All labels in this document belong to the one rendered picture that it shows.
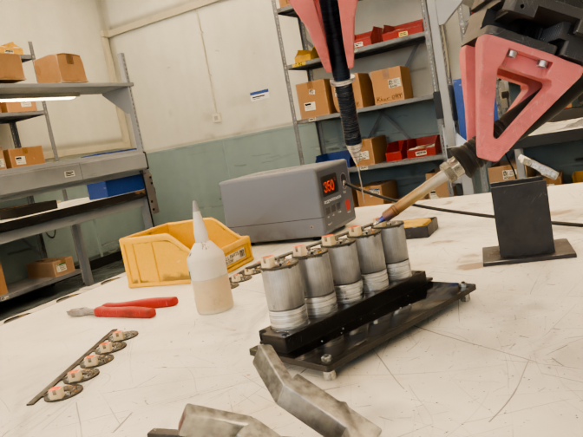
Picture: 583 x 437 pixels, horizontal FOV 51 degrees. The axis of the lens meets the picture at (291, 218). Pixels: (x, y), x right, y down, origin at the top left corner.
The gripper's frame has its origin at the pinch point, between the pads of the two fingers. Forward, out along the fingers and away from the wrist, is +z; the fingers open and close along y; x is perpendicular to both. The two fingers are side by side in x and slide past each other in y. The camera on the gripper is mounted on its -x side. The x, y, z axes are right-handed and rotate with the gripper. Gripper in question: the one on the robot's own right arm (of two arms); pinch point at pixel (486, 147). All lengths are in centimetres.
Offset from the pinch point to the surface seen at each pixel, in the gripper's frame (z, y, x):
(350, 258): 10.0, 2.4, -6.8
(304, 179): 8.7, -35.6, -10.9
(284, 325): 14.5, 6.6, -9.9
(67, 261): 163, -442, -168
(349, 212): 11.9, -43.0, -3.2
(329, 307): 13.2, 4.4, -7.3
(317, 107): -16, -449, -12
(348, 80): -1.1, 4.8, -10.8
